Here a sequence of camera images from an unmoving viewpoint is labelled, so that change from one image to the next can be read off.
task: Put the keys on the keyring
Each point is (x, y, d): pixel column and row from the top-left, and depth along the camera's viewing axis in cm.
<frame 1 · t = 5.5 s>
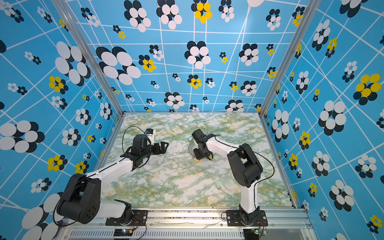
left hand: (163, 143, 90), fingers open
right hand: (200, 155, 96), fingers open
pale green key tag: (218, 184, 86), on the table
yellow key tag: (198, 161, 95), on the table

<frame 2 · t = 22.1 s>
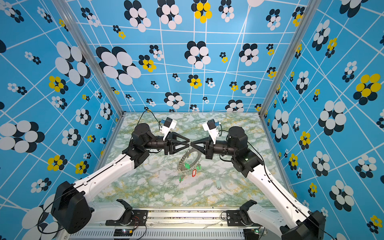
left hand: (188, 145, 63), fingers open
right hand: (192, 145, 63), fingers closed
red key tag: (194, 173, 77), point 14 cm above the table
solid green key tag: (187, 165, 64), point 28 cm above the table
green key tag white label: (180, 178, 72), point 16 cm above the table
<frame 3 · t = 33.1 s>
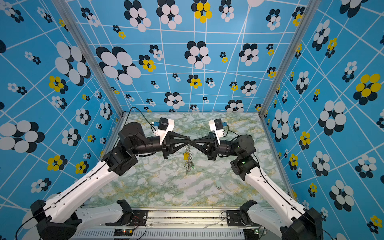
left hand: (188, 140, 55), fingers closed
right hand: (192, 145, 56), fingers closed
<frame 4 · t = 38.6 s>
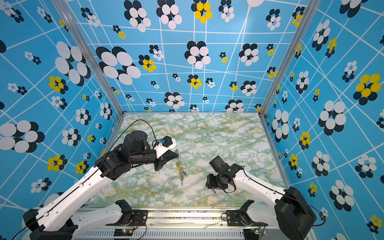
left hand: (177, 154, 64), fingers closed
right hand: (209, 185, 82), fingers open
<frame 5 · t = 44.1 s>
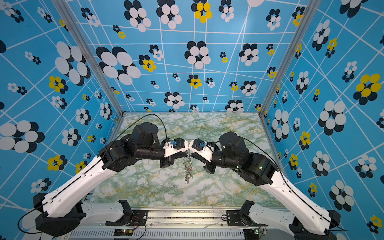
left hand: (186, 152, 59), fingers closed
right hand: (194, 153, 59), fingers closed
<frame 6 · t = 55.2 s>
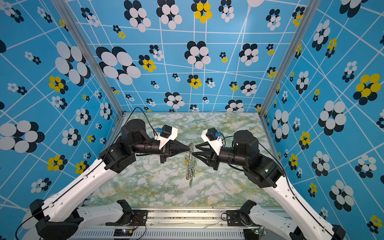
left hand: (188, 147, 54), fingers closed
right hand: (196, 149, 57), fingers open
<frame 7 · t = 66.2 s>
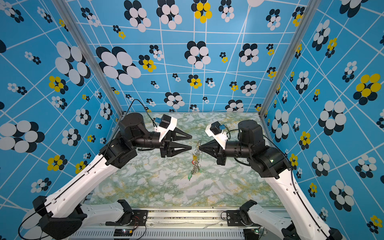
left hand: (190, 142, 51), fingers open
right hand: (202, 147, 57), fingers closed
